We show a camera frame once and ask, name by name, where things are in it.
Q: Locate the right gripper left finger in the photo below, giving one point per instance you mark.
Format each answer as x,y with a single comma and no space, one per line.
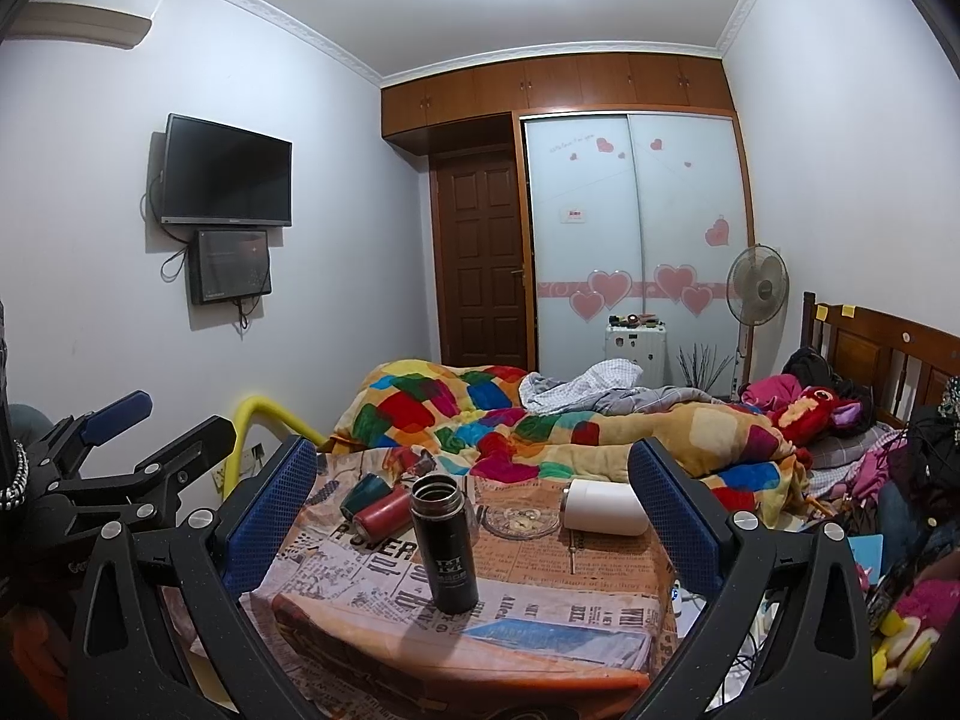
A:
124,660

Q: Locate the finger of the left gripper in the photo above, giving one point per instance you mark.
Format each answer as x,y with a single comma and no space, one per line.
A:
112,419
146,498

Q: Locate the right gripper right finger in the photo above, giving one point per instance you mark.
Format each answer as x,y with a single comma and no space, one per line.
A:
784,630

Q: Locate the black thermos cup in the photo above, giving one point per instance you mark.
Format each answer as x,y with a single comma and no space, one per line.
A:
442,530

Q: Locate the teal cup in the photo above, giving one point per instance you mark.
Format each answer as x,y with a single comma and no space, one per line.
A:
366,492

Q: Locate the light blue box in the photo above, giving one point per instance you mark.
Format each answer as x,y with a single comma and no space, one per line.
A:
868,552

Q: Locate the newspaper print tablecloth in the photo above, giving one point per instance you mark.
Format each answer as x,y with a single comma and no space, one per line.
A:
406,588

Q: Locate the red plush toy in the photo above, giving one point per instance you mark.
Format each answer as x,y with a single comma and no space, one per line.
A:
815,413

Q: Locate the colourful patchwork blanket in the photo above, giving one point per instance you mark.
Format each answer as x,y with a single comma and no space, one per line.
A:
471,420

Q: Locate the wooden bed headboard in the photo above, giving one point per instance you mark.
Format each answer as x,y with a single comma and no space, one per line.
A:
905,364

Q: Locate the white grey crumpled cloth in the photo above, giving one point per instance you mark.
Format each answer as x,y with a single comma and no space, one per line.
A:
613,387

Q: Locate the white small cabinet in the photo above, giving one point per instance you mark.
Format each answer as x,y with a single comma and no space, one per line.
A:
645,346

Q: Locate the brown wooden door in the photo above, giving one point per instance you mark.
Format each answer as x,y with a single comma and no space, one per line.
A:
479,260

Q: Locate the white standing fan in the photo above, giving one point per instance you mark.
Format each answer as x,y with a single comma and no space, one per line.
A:
757,288

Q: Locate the white air conditioner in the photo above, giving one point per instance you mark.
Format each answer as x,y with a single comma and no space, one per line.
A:
112,23

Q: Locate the sliding wardrobe with hearts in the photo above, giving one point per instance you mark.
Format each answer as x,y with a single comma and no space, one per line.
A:
636,218

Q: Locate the overhead wooden cabinets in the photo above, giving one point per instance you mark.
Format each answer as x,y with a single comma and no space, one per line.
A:
473,106

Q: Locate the yellow chair frame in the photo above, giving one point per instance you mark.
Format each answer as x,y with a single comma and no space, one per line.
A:
266,419

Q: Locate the small black wall monitor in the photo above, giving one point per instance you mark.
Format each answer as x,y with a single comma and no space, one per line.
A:
226,265

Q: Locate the wall mounted black television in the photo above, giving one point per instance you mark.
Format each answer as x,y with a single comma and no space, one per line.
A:
217,174

